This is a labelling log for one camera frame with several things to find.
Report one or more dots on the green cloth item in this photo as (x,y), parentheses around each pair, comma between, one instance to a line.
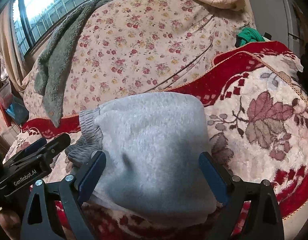
(248,35)

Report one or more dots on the grey sweatpants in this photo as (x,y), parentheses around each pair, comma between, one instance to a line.
(152,143)

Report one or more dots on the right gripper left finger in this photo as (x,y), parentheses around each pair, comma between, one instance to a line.
(40,219)

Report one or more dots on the window with metal grille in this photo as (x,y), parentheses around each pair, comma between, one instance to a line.
(33,18)

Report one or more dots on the floral beige quilt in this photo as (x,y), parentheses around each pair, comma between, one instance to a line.
(129,47)

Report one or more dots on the green fleece jacket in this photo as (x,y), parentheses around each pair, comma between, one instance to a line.
(54,62)

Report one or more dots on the blue plastic bag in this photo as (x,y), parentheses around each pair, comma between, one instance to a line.
(17,111)

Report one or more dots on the red floral plush blanket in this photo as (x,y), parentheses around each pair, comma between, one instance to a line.
(257,121)

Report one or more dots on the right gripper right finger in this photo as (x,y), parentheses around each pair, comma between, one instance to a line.
(263,219)

